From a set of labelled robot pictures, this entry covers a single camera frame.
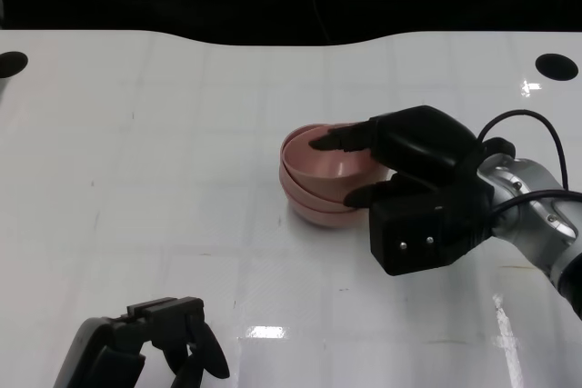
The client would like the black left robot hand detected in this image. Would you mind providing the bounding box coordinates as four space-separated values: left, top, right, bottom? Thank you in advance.
52 296 231 388

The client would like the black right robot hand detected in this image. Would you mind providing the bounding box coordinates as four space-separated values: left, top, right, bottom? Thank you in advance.
308 104 496 210

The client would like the pink bowl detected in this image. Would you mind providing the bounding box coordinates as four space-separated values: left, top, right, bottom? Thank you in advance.
282 178 370 231
280 124 391 203
278 123 370 215

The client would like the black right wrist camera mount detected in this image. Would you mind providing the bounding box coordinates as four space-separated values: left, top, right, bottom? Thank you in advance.
368 185 496 277

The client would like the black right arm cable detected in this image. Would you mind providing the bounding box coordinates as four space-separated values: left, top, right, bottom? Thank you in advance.
476 109 582 225

